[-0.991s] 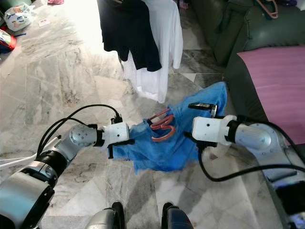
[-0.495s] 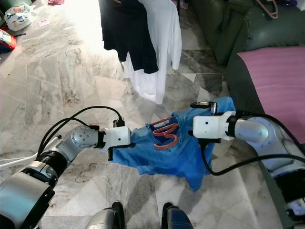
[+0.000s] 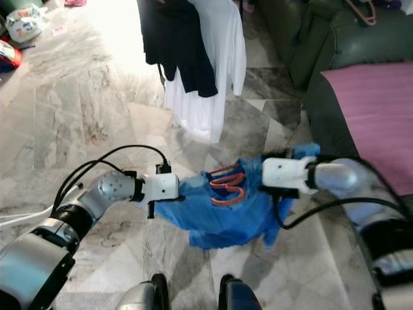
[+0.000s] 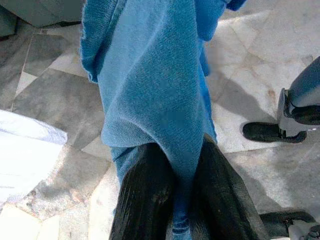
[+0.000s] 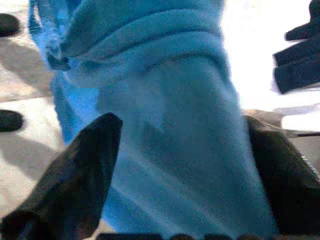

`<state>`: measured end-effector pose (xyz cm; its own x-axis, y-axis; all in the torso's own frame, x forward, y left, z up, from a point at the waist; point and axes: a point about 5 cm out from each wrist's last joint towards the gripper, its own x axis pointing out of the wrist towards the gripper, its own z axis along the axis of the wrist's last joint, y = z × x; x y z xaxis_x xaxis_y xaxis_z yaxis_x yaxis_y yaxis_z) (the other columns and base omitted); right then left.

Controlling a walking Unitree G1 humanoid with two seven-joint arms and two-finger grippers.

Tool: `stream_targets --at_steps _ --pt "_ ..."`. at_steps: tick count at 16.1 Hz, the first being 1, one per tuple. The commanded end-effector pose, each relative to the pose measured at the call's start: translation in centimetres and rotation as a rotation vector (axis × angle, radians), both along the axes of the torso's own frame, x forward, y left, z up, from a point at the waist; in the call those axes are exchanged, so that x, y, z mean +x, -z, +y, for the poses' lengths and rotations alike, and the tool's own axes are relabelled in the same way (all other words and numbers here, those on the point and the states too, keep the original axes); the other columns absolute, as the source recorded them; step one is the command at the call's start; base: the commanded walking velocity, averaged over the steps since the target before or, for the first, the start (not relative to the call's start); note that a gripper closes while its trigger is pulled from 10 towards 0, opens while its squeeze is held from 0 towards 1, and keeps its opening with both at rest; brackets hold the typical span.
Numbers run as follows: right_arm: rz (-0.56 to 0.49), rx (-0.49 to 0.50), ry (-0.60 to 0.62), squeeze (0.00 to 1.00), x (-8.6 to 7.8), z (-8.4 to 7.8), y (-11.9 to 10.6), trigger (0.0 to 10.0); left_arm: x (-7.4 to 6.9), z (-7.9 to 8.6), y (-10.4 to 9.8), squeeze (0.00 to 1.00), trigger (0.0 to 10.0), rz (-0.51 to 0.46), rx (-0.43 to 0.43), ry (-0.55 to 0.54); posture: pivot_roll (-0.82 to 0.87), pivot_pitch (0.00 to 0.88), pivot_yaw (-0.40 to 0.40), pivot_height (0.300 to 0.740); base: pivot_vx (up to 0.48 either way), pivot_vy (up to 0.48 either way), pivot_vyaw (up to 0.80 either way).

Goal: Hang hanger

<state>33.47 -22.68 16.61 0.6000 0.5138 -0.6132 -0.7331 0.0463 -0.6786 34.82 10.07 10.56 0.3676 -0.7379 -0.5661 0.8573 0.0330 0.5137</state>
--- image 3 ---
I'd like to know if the robot left leg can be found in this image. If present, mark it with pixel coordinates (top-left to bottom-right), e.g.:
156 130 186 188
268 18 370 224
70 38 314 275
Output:
116 274 172 310

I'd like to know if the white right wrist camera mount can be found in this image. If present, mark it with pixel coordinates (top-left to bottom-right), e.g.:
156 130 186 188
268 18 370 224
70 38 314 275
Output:
261 157 317 194

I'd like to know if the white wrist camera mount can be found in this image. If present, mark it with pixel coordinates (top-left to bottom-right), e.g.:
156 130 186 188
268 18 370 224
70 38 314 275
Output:
261 157 317 194
142 173 179 204

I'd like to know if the white shirt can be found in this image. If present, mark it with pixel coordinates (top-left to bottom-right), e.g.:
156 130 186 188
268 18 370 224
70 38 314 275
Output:
165 0 247 144

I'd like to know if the black shirt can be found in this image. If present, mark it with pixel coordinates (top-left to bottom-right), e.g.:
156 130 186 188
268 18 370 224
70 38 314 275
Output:
139 0 219 99

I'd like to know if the white metal table leg frame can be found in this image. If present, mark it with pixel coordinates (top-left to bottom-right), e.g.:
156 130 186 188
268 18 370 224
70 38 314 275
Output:
0 205 52 228

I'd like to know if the white printed plastic bag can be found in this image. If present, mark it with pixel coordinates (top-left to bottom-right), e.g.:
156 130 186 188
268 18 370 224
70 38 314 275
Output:
5 5 48 45

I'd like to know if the red and blue backpack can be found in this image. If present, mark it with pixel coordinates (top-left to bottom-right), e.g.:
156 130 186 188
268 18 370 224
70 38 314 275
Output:
0 40 21 70

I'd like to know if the robot leg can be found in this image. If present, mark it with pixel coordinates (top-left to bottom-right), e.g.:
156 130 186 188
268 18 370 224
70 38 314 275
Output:
218 274 262 310
116 274 172 310

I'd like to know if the mauve cushion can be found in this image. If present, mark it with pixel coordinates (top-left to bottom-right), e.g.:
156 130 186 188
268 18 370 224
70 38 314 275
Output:
321 63 413 194

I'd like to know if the brown clothes hanger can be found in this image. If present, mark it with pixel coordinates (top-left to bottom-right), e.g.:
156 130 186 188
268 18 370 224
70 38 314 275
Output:
345 0 378 26

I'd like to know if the reddish plastic clothes hanger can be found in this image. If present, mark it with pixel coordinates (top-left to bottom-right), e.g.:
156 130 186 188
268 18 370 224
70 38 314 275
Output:
208 165 247 207

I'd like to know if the robot right leg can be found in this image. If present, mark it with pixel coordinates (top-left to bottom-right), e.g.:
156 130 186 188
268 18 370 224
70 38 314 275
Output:
218 274 262 310

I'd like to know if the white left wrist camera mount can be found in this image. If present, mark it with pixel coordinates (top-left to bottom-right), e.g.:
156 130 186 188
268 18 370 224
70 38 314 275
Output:
142 173 179 204

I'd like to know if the dark green sofa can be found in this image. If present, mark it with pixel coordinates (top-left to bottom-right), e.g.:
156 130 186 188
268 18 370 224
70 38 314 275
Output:
255 0 413 194

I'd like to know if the bright blue garment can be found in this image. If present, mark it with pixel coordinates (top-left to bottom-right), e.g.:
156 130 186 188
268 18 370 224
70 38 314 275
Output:
155 142 320 251

